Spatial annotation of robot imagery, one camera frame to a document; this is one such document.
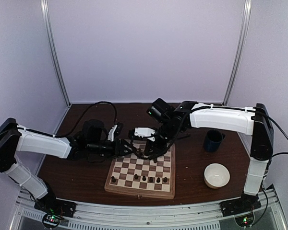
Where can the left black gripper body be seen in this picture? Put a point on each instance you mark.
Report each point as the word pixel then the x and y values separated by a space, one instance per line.
pixel 94 147

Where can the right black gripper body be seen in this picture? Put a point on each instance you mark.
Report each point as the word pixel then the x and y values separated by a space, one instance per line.
pixel 168 132

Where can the wooden chess board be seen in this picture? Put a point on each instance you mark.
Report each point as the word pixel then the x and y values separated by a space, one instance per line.
pixel 125 168

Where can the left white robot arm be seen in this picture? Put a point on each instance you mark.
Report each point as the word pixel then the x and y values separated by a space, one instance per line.
pixel 16 138

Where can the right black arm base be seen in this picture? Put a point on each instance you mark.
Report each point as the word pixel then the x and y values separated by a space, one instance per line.
pixel 242 208

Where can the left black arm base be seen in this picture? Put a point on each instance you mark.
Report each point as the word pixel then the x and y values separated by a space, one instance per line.
pixel 55 209

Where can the pile of dark chess pieces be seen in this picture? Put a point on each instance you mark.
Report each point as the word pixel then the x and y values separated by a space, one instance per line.
pixel 140 153

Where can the dark blue mug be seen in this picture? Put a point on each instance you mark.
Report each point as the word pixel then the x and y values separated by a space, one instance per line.
pixel 213 140

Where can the white bowl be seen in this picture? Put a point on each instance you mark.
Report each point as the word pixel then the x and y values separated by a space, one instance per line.
pixel 216 176

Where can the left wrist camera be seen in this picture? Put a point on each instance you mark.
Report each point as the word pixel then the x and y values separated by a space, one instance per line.
pixel 115 131

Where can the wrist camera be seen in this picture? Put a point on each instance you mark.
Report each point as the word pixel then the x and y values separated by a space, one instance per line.
pixel 115 131
pixel 142 132

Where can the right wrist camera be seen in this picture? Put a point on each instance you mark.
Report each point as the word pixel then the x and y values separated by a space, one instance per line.
pixel 142 132

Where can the front aluminium rail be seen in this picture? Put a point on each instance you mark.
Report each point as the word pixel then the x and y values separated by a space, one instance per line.
pixel 202 216

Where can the right aluminium frame post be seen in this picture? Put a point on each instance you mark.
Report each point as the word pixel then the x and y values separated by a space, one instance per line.
pixel 241 43

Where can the aluminium frame post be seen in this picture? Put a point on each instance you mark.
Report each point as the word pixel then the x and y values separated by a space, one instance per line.
pixel 241 43
pixel 54 56

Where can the left aluminium frame post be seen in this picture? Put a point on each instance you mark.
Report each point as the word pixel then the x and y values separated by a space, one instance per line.
pixel 54 56

